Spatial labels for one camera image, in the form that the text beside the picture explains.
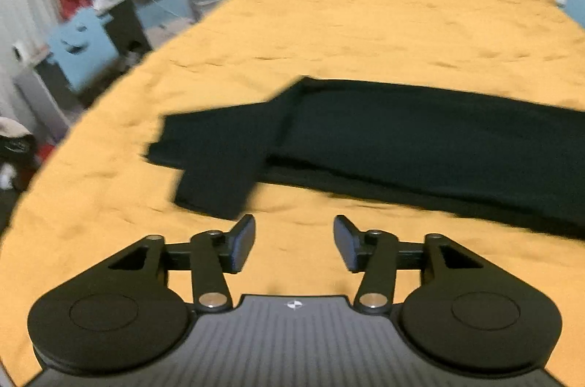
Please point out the grey cabinet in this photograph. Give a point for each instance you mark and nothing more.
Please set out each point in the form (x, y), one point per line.
(43, 94)

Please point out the mustard yellow blanket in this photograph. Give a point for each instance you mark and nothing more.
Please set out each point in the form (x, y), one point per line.
(365, 26)

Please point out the black pants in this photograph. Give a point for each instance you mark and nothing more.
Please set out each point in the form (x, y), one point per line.
(365, 131)

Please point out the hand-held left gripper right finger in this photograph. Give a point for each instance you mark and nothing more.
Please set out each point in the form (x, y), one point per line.
(345, 243)

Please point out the light blue box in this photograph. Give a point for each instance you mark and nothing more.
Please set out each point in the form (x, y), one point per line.
(84, 48)

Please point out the dark and white bundle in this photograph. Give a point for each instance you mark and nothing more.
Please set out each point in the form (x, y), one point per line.
(16, 149)

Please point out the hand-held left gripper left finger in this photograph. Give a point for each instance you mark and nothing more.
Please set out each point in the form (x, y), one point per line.
(242, 243)

